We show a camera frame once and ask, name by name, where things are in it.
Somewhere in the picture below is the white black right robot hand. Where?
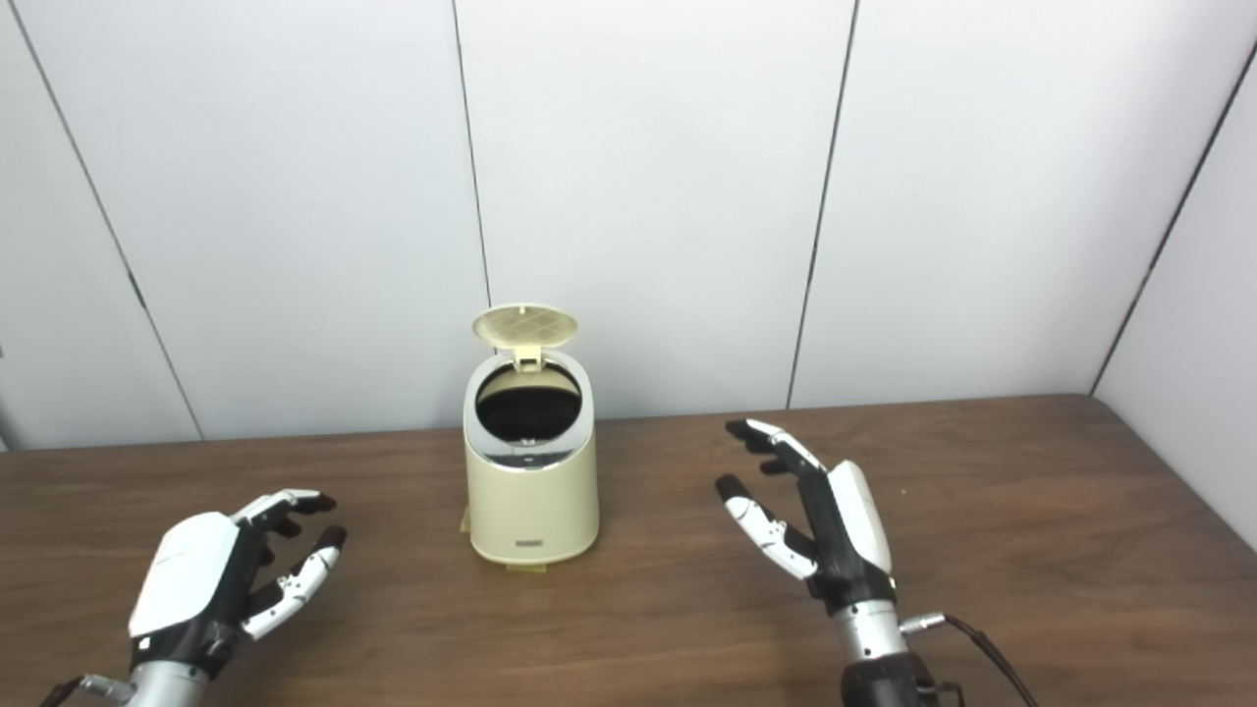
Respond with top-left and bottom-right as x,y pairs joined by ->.
714,419 -> 898,615

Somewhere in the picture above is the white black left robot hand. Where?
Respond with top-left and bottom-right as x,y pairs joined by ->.
128,489 -> 348,679

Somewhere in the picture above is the cream-colored bin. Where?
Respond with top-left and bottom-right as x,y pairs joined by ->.
463,349 -> 600,566

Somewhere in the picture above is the round cream bin lid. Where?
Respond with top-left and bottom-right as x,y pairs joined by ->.
471,303 -> 579,372

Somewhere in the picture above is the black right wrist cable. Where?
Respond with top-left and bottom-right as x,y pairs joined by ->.
899,612 -> 1040,707

